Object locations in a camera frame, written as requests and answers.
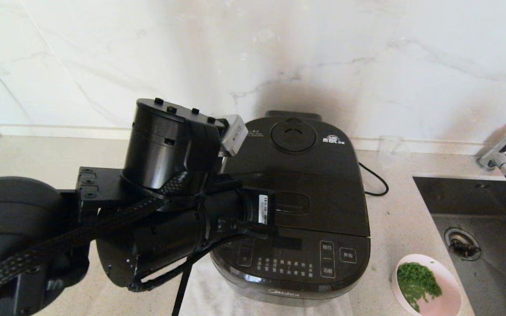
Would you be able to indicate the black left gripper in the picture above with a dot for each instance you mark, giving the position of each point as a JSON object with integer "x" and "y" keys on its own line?
{"x": 253, "y": 210}

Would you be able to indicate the black rice cooker lid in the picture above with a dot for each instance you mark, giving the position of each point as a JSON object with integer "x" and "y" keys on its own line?
{"x": 323, "y": 175}

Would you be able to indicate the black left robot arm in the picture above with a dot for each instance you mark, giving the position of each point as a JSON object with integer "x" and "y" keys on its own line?
{"x": 16, "y": 219}

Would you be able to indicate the pink bowl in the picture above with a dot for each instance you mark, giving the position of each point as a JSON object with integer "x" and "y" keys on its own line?
{"x": 450, "y": 289}

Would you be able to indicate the white cloth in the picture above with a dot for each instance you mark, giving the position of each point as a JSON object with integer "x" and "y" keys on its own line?
{"x": 209, "y": 298}

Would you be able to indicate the black flat strip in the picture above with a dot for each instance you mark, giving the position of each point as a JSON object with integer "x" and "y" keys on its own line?
{"x": 181, "y": 296}

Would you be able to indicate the chopped green onions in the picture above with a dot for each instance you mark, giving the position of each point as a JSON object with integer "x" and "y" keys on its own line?
{"x": 416, "y": 281}

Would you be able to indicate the round sink drain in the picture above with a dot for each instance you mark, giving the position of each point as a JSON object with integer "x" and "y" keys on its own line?
{"x": 462, "y": 243}

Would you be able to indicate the steel sink basin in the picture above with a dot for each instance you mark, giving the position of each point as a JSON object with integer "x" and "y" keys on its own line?
{"x": 490, "y": 202}

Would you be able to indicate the chrome faucet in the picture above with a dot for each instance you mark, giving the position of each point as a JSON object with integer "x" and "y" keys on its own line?
{"x": 501, "y": 153}

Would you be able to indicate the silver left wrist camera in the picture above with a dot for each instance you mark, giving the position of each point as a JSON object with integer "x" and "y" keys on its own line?
{"x": 234, "y": 136}

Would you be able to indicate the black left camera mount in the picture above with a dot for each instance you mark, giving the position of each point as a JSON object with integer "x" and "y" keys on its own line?
{"x": 204, "y": 145}

